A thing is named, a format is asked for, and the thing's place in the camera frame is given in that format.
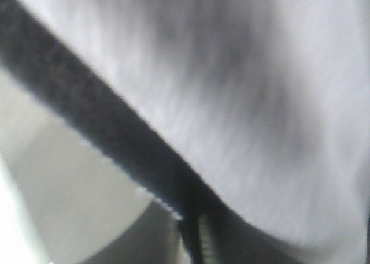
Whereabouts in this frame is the grey microfibre towel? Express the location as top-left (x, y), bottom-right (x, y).
top-left (1, 0), bottom-right (369, 263)

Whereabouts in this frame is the cream white plastic basket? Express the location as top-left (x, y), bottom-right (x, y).
top-left (1, 70), bottom-right (190, 263)

